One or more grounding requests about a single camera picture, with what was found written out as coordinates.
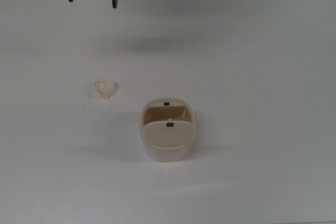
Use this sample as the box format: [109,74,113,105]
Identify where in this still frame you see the small cream bin with lid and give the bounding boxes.
[138,97,196,163]

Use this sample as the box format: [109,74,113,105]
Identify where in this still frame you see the white paper trash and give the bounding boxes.
[93,77,117,100]

